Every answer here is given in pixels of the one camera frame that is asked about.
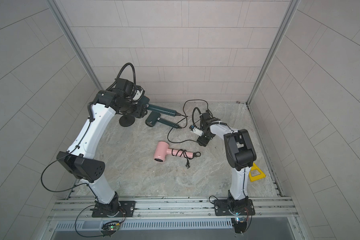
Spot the green hair dryer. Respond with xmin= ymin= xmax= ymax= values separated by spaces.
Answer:
xmin=145 ymin=112 xmax=182 ymax=129
xmin=139 ymin=96 xmax=182 ymax=117

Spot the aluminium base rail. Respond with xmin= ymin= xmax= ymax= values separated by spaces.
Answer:
xmin=47 ymin=197 xmax=299 ymax=221

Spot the black microphone stand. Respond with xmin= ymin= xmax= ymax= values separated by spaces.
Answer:
xmin=119 ymin=115 xmax=136 ymax=127

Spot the pink hair dryer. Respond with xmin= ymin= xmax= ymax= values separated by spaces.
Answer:
xmin=154 ymin=141 xmax=201 ymax=162

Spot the yellow sticker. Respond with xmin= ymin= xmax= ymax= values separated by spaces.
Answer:
xmin=249 ymin=163 xmax=266 ymax=182

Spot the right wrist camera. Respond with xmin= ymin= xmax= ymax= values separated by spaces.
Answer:
xmin=190 ymin=125 xmax=204 ymax=137

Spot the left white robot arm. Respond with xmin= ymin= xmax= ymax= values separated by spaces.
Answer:
xmin=57 ymin=91 xmax=136 ymax=217

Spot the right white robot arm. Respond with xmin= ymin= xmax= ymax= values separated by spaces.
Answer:
xmin=197 ymin=111 xmax=257 ymax=216

